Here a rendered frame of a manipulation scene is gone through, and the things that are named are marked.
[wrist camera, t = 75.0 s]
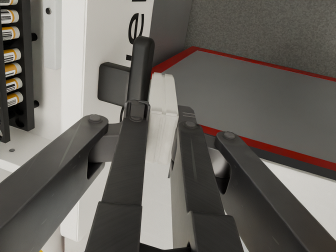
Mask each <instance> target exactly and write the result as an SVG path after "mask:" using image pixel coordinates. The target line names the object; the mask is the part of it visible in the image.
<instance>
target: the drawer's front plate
mask: <svg viewBox="0 0 336 252"><path fill-rule="evenodd" d="M153 4H154V0H146V1H132V0H62V19H61V134H62V133H63V132H65V131H66V130H67V129H69V128H70V127H71V126H72V125H74V124H75V123H76V122H77V121H79V120H80V119H81V118H82V117H84V116H87V115H91V114H97V115H100V116H104V117H106V118H107V119H108V123H109V124H116V123H119V122H120V114H121V110H122V106H118V105H115V104H111V103H108V102H105V101H101V100H99V99H98V83H99V67H100V65H101V64H102V63H105V62H110V63H114V64H118V65H122V66H126V67H131V61H130V60H126V56H127V55H130V56H132V51H133V44H131V43H130V41H129V25H130V21H131V18H132V17H133V15H134V14H136V13H139V15H138V24H137V33H136V38H137V37H138V36H139V34H140V31H141V25H142V14H144V24H143V31H142V36H144V37H149V36H150V28H151V20H152V12H153ZM111 163H112V162H105V166H104V169H103V170H102V171H101V172H100V174H99V175H98V176H97V178H96V179H95V180H94V181H93V183H92V184H91V185H90V187H89V188H88V189H87V191H86V192H85V193H84V194H83V196H82V197H81V198H80V200H79V201H78V202H77V203H76V205H75V206H74V207H73V209H72V210H71V211H70V212H69V214H68V215H67V216H66V218H65V219H64V220H63V222H62V223H61V224H60V233H61V235H62V236H64V237H66V238H68V239H71V240H73V241H76V242H79V241H81V240H82V239H83V237H84V236H85V235H86V234H87V233H88V231H89V230H90V229H91V227H92V223H93V220H94V216H95V213H96V209H97V205H98V202H99V201H102V197H103V193H104V189H105V185H106V182H107V178H108V174H109V170H110V167H111Z"/></svg>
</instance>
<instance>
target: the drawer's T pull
mask: <svg viewBox="0 0 336 252"><path fill-rule="evenodd" d="M154 51H155V42H154V40H153V39H152V38H150V37H146V36H142V35H141V36H138V37H137V38H136V39H135V40H134V42H133V47H132V56H131V65H130V67H127V66H123V65H119V64H115V63H111V62H104V63H102V64H100V66H99V75H98V91H97V98H98V99H99V100H100V101H103V102H107V103H110V104H114V105H117V106H121V107H125V102H126V101H129V100H140V101H148V94H149V87H150V80H151V72H152V65H153V58H154Z"/></svg>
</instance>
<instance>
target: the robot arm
mask: <svg viewBox="0 0 336 252"><path fill-rule="evenodd" d="M106 162H111V165H110V169H109V173H108V176H107V180H106V184H105V188H104V192H103V195H102V199H101V201H99V202H98V204H97V208H96V211H95V215H94V218H93V222H92V226H91V229H90V233H89V237H88V240H87V244H86V247H85V251H84V252H244V249H243V246H242V242H241V239H242V241H243V243H244V244H245V246H246V248H247V250H248V251H249V252H336V240H335V239H334V238H333V237H332V236H331V235H330V234H329V232H328V231H327V230H326V229H325V228H324V227H323V226H322V225H321V224H320V223H319V222H318V221H317V220H316V218H315V217H314V216H313V215H312V214H311V213H310V212H309V211H308V210H307V209H306V208H305V207H304V206H303V204H302V203H301V202H300V201H299V200H298V199H297V198H296V197H295V196H294V195H293V194H292V193H291V192H290V190H289V189H288V188H287V187H286V186H285V185H284V184H283V183H282V182H281V181H280V180H279V179H278V177H277V176H276V175H275V174H274V173H273V172H272V171H271V170H270V169H269V168H268V167H267V166H266V165H265V163H264V162H263V161H262V160H261V159H260V158H259V157H258V156H257V155H256V154H255V153H254V152H253V151H252V149H251V148H250V147H249V146H248V145H247V144H246V143H245V142H244V141H243V140H242V139H241V138H240V137H239V136H238V135H236V134H234V133H233V132H230V131H220V132H218V133H217V134H216V137H212V136H209V135H206V134H204V132H203V128H202V127H201V125H199V124H198V123H197V121H196V116H195V112H194V110H193V109H192V108H191V107H190V106H183V105H178V104H177V96H176V88H175V80H174V76H173V75H172V74H165V75H162V73H158V72H154V73H153V74H152V78H151V85H150V92H149V99H148V101H143V100H136V99H133V100H128V101H126V102H125V104H124V114H123V120H122V122H119V123H109V120H108V119H107V118H106V117H104V116H102V115H98V114H90V115H86V116H84V117H82V118H81V119H80V120H78V121H77V122H76V123H75V124H73V125H72V126H71V127H70V128H68V129H67V130H66V131H65V132H63V133H62V134H61V135H60V136H58V137H57V138H56V139H55V140H53V141H52V142H51V143H50V144H48V145H47V146H46V147H44V148H43V149H42V150H41V151H39V152H38V153H37V154H36V155H34V156H33V157H32V158H31V159H29V160H28V161H27V162H26V163H24V164H23V165H22V166H21V167H19V168H18V169H17V170H16V171H14V172H13V173H12V174H11V175H9V176H8V177H7V178H5V179H4V180H3V181H2V182H0V252H39V251H40V250H41V249H42V248H43V246H44V245H45V244H46V242H47V241H48V240H49V238H50V237H51V236H52V235H53V233H54V232H55V231H56V229H57V228H58V227H59V226H60V224H61V223H62V222H63V220H64V219H65V218H66V217H67V215H68V214H69V213H70V211H71V210H72V209H73V207H74V206H75V205H76V204H77V202H78V201H79V200H80V198H81V197H82V196H83V195H84V193H85V192H86V191H87V189H88V188H89V187H90V185H91V184H92V183H93V182H94V180H95V179H96V178H97V176H98V175H99V174H100V173H101V171H102V170H103V169H104V167H105V163H106ZM154 162H157V164H159V165H168V164H170V167H169V172H168V177H167V178H168V179H169V178H170V190H171V216H172V243H173V249H160V248H157V247H153V246H150V245H147V244H144V243H141V242H140V237H141V224H142V211H143V206H142V198H143V186H144V173H145V163H151V164H153V163H154ZM225 212H226V214H227V215H225ZM240 238H241V239H240Z"/></svg>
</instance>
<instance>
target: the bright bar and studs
mask: <svg viewBox="0 0 336 252"><path fill-rule="evenodd" d="M43 39H44V67H46V68H49V69H53V70H58V69H61V68H62V0H43Z"/></svg>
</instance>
